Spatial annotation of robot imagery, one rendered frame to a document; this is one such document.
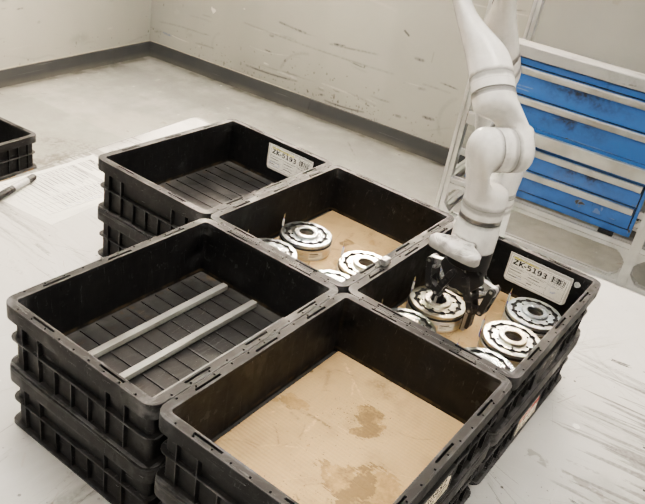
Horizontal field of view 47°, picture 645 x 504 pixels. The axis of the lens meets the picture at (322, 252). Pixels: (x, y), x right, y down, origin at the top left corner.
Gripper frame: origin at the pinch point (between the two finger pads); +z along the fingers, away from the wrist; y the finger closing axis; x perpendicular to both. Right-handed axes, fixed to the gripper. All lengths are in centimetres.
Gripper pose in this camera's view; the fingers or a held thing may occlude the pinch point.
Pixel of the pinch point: (451, 313)
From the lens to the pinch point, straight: 134.2
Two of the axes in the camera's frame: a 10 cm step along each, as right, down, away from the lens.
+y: -7.5, -4.3, 5.0
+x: -6.4, 2.9, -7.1
